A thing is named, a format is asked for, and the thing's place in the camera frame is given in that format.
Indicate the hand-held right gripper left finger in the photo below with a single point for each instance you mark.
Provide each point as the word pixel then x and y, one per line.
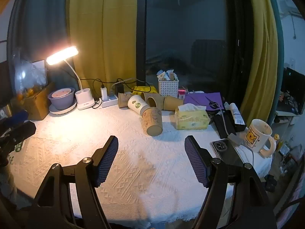
pixel 107 162

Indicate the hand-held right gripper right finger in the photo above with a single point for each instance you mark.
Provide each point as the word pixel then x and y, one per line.
pixel 195 158

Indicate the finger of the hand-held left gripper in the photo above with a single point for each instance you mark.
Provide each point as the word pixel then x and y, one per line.
pixel 22 131
pixel 17 116

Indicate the brown printed paper cup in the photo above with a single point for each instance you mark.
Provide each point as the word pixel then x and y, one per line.
pixel 152 121

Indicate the plain brown paper cup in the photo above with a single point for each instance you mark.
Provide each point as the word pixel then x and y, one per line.
pixel 172 103
pixel 154 102
pixel 124 100
pixel 143 96

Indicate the white green-print paper cup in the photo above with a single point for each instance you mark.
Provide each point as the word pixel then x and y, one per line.
pixel 136 105

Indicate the cardboard box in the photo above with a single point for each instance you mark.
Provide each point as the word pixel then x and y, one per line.
pixel 35 106

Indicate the black smartphone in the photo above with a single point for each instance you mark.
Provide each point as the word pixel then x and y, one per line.
pixel 226 151

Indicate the white textured tablecloth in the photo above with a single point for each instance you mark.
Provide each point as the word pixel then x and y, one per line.
pixel 143 171

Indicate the yellow tissue box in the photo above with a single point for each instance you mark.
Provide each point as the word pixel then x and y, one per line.
pixel 190 118

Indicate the clear plastic bag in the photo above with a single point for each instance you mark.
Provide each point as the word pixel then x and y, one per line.
pixel 31 76

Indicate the black wallet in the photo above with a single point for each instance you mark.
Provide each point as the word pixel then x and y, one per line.
pixel 222 125

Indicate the purple bowl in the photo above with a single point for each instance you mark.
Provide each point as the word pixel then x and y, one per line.
pixel 60 101

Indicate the white plate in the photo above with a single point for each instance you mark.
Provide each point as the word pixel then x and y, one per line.
pixel 71 109

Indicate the black scissors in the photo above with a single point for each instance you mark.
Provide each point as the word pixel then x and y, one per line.
pixel 212 104

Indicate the white power strip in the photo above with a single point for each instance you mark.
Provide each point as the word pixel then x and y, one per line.
pixel 110 103

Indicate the purple folder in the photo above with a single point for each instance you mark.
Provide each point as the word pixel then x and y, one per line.
pixel 195 99

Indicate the white tube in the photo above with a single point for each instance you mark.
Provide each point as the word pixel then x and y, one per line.
pixel 236 113

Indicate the white bear mug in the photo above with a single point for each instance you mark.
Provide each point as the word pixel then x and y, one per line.
pixel 257 136

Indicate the white desk lamp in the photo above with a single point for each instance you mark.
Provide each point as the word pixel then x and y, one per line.
pixel 85 99

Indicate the small pink-lid jar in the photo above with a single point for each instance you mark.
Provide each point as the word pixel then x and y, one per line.
pixel 181 93

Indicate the white charger plug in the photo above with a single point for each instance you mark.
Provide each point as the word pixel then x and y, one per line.
pixel 104 93

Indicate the black charger plug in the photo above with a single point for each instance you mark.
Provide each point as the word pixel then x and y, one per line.
pixel 119 88

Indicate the white slotted basket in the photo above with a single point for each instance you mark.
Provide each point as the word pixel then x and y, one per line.
pixel 168 88

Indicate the yellow plastic bag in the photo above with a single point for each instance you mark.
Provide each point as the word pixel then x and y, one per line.
pixel 143 89

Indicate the bunch of sachets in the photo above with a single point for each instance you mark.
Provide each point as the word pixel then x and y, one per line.
pixel 166 74

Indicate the teal curtain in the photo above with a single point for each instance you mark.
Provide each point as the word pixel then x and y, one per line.
pixel 40 23

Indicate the black monitor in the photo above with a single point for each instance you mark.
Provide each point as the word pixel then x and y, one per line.
pixel 294 88

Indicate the yellow curtain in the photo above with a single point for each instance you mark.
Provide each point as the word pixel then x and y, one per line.
pixel 102 28
pixel 262 52

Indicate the dark glass window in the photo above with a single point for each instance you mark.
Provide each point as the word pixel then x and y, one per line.
pixel 185 28

